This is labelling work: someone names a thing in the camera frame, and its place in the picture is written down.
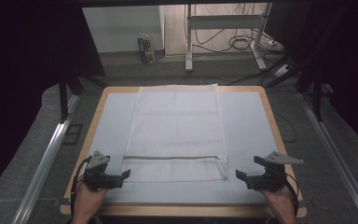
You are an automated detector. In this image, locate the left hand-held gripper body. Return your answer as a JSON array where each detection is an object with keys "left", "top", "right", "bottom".
[{"left": 83, "top": 150, "right": 113, "bottom": 191}]

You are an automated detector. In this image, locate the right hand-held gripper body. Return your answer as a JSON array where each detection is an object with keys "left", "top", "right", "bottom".
[{"left": 255, "top": 150, "right": 305, "bottom": 191}]

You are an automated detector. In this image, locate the white mesh laundry bag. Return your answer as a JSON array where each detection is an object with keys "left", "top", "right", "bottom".
[{"left": 122, "top": 83, "right": 230, "bottom": 184}]

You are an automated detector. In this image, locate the person's right hand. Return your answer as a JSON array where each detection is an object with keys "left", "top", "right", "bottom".
[{"left": 260, "top": 186, "right": 296, "bottom": 216}]

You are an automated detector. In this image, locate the white table mat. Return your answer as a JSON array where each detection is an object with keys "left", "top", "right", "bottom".
[{"left": 88, "top": 91, "right": 279, "bottom": 205}]

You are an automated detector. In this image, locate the wooden table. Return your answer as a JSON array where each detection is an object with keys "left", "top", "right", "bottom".
[{"left": 59, "top": 85, "right": 308, "bottom": 218}]

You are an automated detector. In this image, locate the black stand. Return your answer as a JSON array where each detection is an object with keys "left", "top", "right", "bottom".
[
  {"left": 58, "top": 73, "right": 108, "bottom": 123},
  {"left": 295, "top": 69, "right": 335, "bottom": 123}
]

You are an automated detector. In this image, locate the white power strip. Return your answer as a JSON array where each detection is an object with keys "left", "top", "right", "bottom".
[{"left": 273, "top": 63, "right": 291, "bottom": 78}]

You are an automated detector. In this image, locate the pack of bottles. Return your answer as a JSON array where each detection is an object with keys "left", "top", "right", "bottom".
[{"left": 137, "top": 32, "right": 157, "bottom": 64}]

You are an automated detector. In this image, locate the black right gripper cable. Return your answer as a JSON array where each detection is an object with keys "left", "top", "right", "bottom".
[{"left": 285, "top": 173, "right": 300, "bottom": 217}]

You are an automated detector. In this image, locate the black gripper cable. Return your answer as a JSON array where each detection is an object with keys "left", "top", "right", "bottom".
[
  {"left": 285, "top": 173, "right": 300, "bottom": 217},
  {"left": 70, "top": 157, "right": 92, "bottom": 218}
]

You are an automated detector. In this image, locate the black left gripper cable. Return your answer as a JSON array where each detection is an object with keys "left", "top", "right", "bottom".
[{"left": 70, "top": 157, "right": 92, "bottom": 218}]

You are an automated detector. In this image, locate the thin black floor cable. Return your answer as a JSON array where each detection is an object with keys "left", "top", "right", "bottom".
[{"left": 272, "top": 109, "right": 298, "bottom": 145}]

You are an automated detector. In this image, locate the aluminium rail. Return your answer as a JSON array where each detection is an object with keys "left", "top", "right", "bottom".
[
  {"left": 11, "top": 93, "right": 81, "bottom": 224},
  {"left": 297, "top": 92, "right": 358, "bottom": 224}
]

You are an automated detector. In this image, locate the tangle of black floor cables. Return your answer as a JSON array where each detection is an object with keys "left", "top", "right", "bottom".
[{"left": 191, "top": 27, "right": 264, "bottom": 54}]

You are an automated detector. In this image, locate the white desk frame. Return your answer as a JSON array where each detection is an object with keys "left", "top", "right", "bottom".
[{"left": 185, "top": 3, "right": 273, "bottom": 73}]

